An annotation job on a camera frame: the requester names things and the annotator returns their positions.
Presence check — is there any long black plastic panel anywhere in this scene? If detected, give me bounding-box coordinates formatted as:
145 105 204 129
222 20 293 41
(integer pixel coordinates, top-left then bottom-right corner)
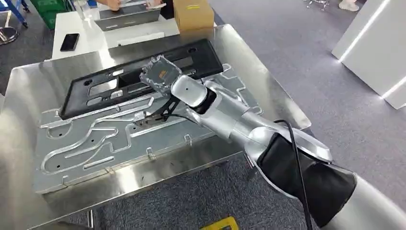
59 38 225 121

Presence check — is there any person's left hand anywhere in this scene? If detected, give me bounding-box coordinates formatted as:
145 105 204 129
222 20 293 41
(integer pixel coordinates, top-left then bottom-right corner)
145 0 168 10

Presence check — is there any black smartphone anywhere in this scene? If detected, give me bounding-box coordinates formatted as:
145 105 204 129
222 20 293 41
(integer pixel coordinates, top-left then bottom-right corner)
59 33 80 52

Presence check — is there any white cabinet block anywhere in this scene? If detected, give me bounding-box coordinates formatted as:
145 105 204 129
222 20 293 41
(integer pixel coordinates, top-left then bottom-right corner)
331 0 406 111

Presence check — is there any green plastic crate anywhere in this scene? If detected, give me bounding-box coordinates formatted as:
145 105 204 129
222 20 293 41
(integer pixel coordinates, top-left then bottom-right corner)
30 0 69 30

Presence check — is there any brown cardboard box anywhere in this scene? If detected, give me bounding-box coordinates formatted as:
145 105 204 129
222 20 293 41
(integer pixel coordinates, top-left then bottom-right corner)
172 0 215 33

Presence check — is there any grey metal tray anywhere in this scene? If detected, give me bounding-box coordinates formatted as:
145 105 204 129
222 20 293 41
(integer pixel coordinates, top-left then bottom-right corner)
94 2 163 32

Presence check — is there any chrome chair base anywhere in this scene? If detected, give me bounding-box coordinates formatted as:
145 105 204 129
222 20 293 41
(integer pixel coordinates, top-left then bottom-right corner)
304 0 331 11

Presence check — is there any person's foot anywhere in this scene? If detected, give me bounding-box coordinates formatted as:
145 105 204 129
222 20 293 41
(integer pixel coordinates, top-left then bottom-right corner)
337 0 361 12

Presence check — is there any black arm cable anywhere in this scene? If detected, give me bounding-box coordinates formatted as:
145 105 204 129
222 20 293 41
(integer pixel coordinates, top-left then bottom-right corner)
164 114 314 230

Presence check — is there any metal fixture plate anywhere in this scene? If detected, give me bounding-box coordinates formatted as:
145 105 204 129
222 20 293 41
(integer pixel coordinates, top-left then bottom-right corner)
31 63 264 195

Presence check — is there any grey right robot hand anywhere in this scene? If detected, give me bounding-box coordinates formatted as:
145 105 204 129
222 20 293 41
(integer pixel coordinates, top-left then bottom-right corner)
138 54 183 98

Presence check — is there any steel workbench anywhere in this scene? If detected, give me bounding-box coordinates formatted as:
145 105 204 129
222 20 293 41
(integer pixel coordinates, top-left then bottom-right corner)
0 23 312 230

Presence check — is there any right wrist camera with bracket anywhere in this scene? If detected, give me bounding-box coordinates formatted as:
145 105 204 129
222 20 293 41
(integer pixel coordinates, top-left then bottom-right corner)
133 94 182 129

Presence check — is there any person's right hand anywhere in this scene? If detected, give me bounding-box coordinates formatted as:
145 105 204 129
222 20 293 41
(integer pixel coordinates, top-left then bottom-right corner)
96 0 122 12

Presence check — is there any white table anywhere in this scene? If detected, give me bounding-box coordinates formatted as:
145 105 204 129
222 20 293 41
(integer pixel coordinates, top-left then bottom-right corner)
51 9 182 60

